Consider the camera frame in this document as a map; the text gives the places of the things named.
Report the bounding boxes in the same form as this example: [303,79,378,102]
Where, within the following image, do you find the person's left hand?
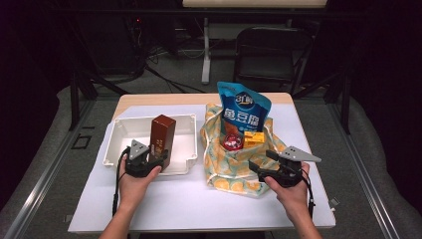
[118,155,163,211]

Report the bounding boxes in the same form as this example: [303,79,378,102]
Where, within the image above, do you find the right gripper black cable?
[300,168,317,220]

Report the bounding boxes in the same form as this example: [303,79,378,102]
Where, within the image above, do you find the black folding chair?
[232,27,315,96]

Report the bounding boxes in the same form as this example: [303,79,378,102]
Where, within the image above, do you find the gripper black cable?
[300,168,317,220]
[111,147,131,217]

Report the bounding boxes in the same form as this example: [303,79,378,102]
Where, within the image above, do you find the black floor cable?
[143,64,207,94]

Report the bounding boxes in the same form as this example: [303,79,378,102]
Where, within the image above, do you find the aluminium floor rail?
[3,99,98,239]
[326,103,401,239]

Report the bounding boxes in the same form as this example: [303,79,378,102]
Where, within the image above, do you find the white metal stand leg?
[201,17,212,85]

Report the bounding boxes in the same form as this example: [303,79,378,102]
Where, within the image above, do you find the white table sheet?
[68,103,336,233]

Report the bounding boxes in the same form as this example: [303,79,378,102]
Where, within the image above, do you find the red round candy tin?
[222,132,245,152]

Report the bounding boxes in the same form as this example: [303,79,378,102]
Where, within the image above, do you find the black metal frame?
[292,71,352,135]
[68,66,130,131]

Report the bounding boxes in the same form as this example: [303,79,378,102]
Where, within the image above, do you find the brown carton box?
[147,114,177,172]

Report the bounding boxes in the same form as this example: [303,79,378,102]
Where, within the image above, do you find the blue snack pouch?
[217,81,273,135]

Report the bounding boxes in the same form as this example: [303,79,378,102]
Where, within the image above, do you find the white plastic tray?
[102,114,199,176]

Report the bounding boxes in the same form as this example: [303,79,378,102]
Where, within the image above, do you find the orange patterned fabric bag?
[199,103,288,198]

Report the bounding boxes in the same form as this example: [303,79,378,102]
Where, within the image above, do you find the person's right hand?
[264,162,312,224]

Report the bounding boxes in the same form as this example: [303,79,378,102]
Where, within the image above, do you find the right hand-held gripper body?
[258,145,322,188]

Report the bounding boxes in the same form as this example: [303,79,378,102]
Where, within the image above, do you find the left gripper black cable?
[111,147,131,217]

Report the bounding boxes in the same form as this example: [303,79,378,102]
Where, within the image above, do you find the black equipment cabinet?
[78,14,145,76]

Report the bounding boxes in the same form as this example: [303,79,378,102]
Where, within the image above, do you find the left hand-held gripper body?
[124,138,163,178]

